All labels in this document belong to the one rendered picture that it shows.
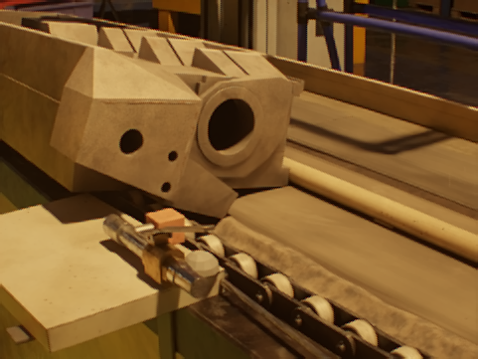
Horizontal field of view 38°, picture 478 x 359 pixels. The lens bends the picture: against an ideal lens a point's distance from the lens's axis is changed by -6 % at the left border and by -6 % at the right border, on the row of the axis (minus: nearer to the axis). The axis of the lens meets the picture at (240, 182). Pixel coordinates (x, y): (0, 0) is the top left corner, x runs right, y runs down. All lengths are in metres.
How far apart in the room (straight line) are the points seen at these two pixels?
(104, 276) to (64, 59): 0.36
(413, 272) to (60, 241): 0.43
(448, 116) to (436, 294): 0.73
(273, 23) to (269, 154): 2.15
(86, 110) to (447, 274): 0.48
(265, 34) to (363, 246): 2.31
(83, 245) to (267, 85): 0.39
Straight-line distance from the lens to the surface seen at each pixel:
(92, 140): 0.88
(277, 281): 0.78
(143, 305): 0.74
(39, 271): 0.80
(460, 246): 0.95
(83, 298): 0.74
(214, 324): 0.74
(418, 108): 1.59
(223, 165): 1.07
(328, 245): 0.97
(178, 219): 0.84
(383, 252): 0.96
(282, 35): 3.28
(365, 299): 0.84
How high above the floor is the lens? 1.15
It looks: 19 degrees down
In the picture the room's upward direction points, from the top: 1 degrees clockwise
